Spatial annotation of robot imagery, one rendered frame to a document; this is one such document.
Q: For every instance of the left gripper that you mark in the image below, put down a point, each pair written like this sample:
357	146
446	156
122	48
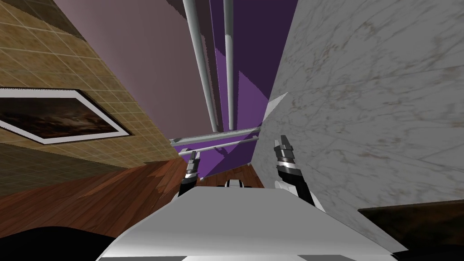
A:
192	166

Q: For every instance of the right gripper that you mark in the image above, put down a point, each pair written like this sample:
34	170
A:
284	154

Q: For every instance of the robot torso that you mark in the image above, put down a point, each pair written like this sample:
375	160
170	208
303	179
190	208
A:
246	224

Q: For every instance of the mauve cupboard door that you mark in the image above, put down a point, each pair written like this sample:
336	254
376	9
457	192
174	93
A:
145	58

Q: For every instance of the dark brown wooden table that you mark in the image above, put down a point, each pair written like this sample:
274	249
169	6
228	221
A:
417	224

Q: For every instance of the dark picture in white frame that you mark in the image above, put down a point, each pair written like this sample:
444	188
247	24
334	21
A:
54	117

